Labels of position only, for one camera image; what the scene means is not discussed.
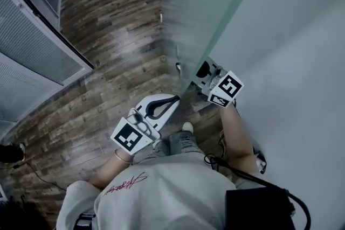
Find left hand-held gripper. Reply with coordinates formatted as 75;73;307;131
110;93;181;156

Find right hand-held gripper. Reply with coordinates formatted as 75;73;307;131
189;56;245;109

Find frosted glass door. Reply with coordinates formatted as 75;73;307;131
161;0;270;102

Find person's left forearm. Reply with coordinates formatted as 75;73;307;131
88;149;135;191

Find person's right forearm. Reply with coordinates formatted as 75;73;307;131
219;100;260;175

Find person's white shoe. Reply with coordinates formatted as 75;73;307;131
181;121;195;134

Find person's grey jeans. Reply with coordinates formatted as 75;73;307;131
150;130;206;160

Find person's grey shirt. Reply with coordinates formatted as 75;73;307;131
56;153;267;230

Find black pouch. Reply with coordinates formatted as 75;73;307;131
225;186;296;230

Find glass pane with white blinds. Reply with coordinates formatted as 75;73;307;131
0;52;64;130
0;0;87;84

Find thin gold bracelet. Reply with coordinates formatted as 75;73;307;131
114;149;133;164

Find white partition frame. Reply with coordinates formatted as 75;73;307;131
0;0;95;141

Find black pouch cable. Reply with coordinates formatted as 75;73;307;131
203;152;313;230

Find black strap with buckle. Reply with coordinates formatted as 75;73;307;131
76;212;97;230

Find black floor cable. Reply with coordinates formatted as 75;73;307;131
0;161;67;192

